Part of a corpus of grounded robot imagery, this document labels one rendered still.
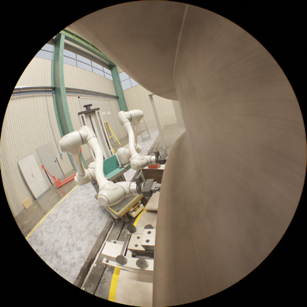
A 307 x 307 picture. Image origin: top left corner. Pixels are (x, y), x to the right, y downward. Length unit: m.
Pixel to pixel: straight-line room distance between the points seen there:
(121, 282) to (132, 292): 0.14
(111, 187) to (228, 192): 0.56
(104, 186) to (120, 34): 0.62
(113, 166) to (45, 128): 6.35
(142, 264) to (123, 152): 1.36
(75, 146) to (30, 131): 6.35
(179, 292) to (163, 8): 0.40
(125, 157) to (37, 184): 5.32
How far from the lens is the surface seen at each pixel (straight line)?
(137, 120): 1.33
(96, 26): 0.17
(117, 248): 1.15
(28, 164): 6.20
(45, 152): 7.10
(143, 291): 1.13
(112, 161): 1.67
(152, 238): 0.63
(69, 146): 0.92
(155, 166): 1.56
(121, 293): 1.20
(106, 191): 0.60
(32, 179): 6.20
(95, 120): 1.70
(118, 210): 1.68
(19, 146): 6.85
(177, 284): 0.25
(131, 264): 0.79
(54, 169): 7.16
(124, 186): 0.71
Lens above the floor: 1.38
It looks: 18 degrees down
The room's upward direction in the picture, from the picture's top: 16 degrees counter-clockwise
